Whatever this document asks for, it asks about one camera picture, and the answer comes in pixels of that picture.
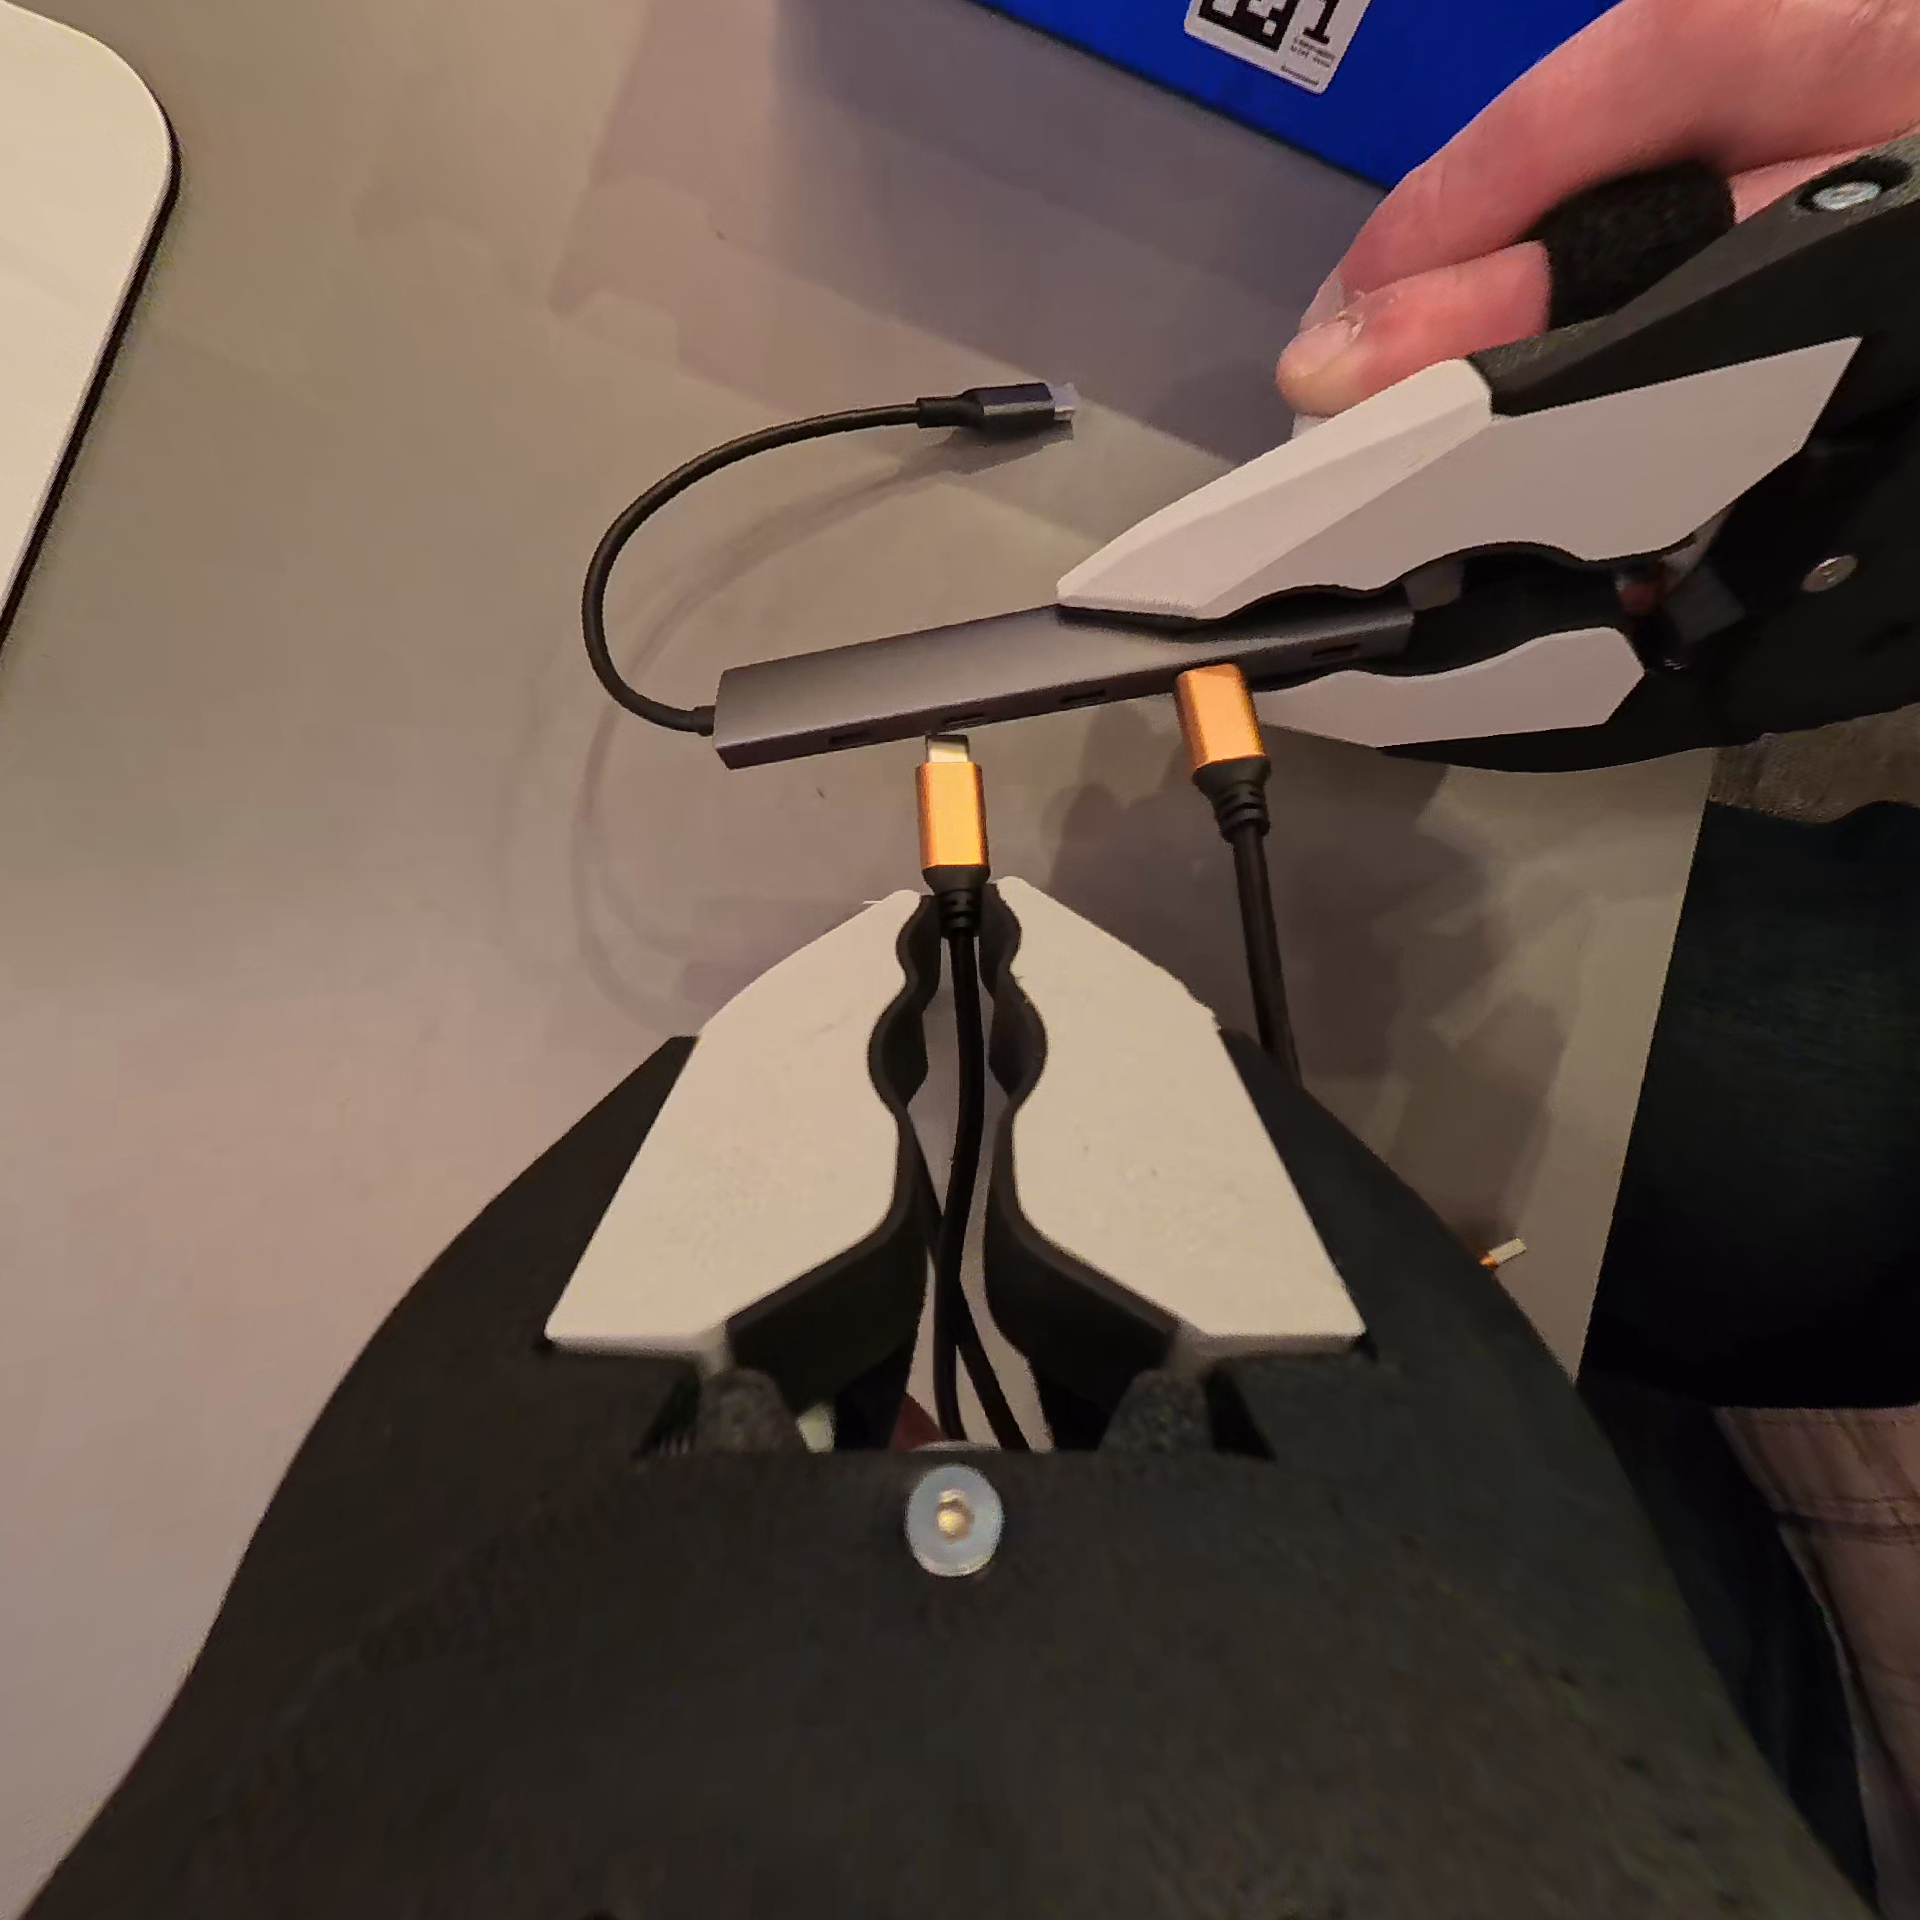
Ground blue plastic bin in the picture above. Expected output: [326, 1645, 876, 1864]
[976, 0, 1623, 187]

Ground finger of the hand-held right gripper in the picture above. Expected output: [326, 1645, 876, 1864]
[1256, 619, 1648, 752]
[1055, 336, 1865, 629]

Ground person's dark trouser leg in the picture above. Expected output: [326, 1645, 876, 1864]
[1575, 796, 1920, 1413]

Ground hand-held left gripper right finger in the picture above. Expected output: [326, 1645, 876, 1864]
[985, 877, 1370, 1417]

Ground white stand base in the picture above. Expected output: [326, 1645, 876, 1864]
[0, 0, 177, 637]

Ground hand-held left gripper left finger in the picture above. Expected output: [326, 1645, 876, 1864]
[544, 886, 928, 1413]

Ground thin black cable orange plug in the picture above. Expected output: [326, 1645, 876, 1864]
[911, 734, 1042, 1455]

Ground hub cable grey plug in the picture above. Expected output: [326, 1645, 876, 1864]
[580, 379, 1081, 736]

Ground person's right hand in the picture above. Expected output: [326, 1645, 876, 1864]
[1276, 0, 1920, 416]

